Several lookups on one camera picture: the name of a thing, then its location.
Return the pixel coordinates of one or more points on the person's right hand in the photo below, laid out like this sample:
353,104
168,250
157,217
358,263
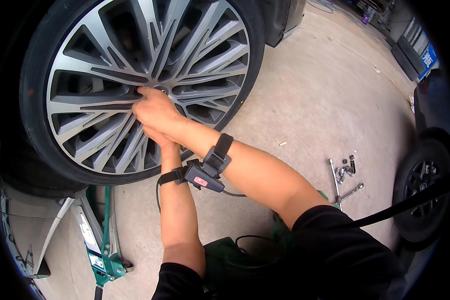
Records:
159,112

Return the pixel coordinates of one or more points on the person's left hand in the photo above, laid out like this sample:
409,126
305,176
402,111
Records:
169,155

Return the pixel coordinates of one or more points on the person's right fingers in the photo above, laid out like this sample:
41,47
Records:
143,92

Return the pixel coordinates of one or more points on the car wheel with alloy rim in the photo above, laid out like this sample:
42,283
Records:
97,63

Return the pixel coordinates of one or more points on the black wrist band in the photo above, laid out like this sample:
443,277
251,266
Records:
204,180
218,157

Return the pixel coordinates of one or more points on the green floor jack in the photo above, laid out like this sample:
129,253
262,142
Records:
107,228

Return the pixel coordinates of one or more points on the black car mud flap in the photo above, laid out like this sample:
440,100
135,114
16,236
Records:
281,18

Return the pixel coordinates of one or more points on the silver car body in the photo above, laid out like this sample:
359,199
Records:
26,225

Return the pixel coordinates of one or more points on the person's legs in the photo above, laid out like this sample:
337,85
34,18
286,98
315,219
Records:
217,262

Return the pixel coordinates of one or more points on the metal cross wrench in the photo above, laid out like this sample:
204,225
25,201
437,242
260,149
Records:
335,182

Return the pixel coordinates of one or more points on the pile of wheel lug bolts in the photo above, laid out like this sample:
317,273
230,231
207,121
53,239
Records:
344,172

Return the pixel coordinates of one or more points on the white paper scrap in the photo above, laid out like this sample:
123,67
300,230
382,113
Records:
376,69

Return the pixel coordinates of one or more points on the workshop equipment clutter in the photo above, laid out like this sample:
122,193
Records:
375,13

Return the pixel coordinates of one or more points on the person's body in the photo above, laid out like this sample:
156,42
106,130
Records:
333,258

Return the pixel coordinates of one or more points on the stack of black tyres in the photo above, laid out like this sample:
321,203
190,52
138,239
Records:
407,56

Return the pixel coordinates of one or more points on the blue sign board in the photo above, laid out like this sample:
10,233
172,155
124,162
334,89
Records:
428,60

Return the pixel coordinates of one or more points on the dark blue car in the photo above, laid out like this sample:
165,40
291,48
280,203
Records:
433,105

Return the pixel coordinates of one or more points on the black steel car wheel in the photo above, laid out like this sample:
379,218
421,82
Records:
420,187

